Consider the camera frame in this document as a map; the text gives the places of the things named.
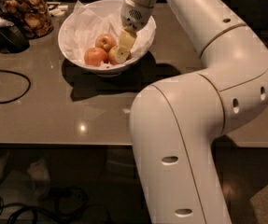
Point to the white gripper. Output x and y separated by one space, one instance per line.
133 15

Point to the red-yellow apple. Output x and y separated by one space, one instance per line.
112 56

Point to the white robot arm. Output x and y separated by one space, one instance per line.
174 121

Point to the top red apple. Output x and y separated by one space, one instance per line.
105 42

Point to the red apple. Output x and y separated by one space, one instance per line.
105 42
95 57

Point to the white ceramic bowl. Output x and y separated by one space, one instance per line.
77 25

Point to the left red apple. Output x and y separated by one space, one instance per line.
95 57

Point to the white paper bowl liner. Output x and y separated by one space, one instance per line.
83 31

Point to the small white items on table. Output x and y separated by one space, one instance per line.
57 10

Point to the glass jar of dried chips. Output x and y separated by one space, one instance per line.
32 15

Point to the right white shoe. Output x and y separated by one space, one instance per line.
39 175

